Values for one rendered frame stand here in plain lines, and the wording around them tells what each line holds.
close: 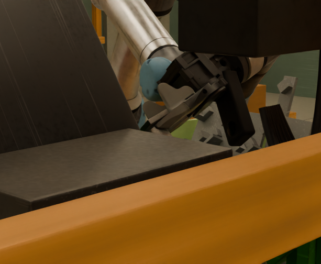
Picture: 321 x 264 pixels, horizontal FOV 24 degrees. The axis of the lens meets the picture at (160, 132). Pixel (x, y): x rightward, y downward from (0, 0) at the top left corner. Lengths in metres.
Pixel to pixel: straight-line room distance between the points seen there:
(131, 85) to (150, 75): 0.52
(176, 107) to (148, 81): 0.20
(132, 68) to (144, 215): 1.21
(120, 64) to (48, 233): 1.28
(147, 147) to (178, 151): 0.04
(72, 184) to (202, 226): 0.18
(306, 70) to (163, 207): 8.77
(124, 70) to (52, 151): 0.89
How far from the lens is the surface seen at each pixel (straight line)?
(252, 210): 0.67
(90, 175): 0.78
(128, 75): 1.78
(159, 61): 1.28
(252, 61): 1.23
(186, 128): 2.58
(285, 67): 9.49
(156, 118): 1.08
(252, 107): 7.02
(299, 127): 2.17
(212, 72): 1.17
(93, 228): 0.53
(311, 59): 9.28
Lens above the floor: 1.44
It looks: 12 degrees down
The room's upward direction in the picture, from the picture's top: straight up
